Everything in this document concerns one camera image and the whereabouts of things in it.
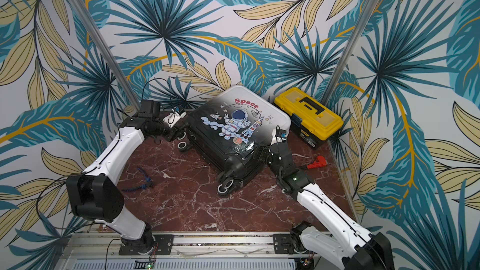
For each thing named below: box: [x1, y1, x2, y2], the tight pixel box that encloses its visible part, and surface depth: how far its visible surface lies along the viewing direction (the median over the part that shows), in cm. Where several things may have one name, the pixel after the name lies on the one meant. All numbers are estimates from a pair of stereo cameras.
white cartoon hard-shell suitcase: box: [176, 85, 292, 195], surface depth 85 cm
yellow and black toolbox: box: [273, 86, 345, 149], surface depth 99 cm
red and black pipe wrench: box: [306, 155, 327, 169], surface depth 97 cm
